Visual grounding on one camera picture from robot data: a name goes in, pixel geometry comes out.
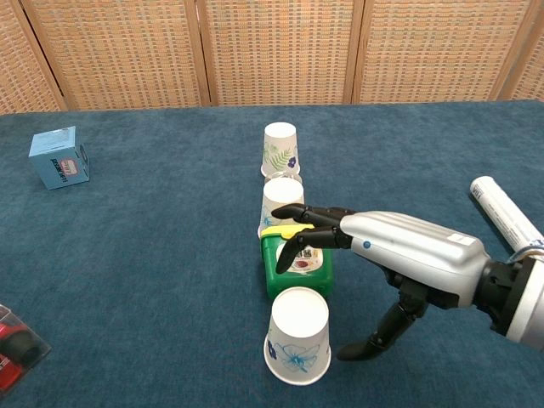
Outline green tub with yellow lid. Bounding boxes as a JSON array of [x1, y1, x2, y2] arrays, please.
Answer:
[[259, 224, 334, 302]]

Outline white cup with green leaves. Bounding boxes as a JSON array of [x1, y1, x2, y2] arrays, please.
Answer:
[[260, 122, 303, 179]]

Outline woven bamboo folding screen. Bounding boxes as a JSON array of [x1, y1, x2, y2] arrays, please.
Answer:
[[0, 0, 544, 115]]

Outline white rolled paper tube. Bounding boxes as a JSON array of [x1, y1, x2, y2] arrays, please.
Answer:
[[469, 175, 544, 256]]

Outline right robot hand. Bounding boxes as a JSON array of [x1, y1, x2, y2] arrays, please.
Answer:
[[270, 203, 490, 361]]

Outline white cup with blue flower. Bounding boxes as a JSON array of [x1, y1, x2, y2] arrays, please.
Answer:
[[263, 286, 332, 386], [257, 177, 305, 239]]

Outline light blue cardboard box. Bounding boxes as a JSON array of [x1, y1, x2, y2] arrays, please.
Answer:
[[28, 125, 91, 191]]

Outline clear package with red items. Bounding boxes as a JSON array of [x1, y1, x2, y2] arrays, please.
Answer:
[[0, 303, 53, 393]]

